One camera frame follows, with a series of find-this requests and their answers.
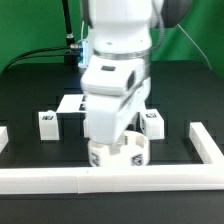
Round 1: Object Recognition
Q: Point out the white left fence bar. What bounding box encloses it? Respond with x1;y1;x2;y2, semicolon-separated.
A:
0;126;8;153

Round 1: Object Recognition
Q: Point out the white marker tag sheet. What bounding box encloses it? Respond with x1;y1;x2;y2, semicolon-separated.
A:
57;94;86;113

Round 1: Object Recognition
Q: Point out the white round stool seat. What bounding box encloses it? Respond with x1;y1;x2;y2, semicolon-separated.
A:
88;130;150;167

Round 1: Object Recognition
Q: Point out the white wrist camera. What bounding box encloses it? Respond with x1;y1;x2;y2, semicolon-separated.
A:
81;56;144;96

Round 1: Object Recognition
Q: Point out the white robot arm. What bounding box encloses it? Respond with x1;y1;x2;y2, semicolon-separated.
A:
81;0;192;145

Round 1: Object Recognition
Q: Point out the black cable bundle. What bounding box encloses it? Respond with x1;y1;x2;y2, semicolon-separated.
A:
1;46;83;73

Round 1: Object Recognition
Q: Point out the thin white cable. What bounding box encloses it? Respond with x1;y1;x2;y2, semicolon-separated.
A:
178;23;213;69

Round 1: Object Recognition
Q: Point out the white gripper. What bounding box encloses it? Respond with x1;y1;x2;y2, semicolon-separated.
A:
85;63;150;145

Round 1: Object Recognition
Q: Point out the white front fence bar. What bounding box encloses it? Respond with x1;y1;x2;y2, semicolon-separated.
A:
0;164;224;195

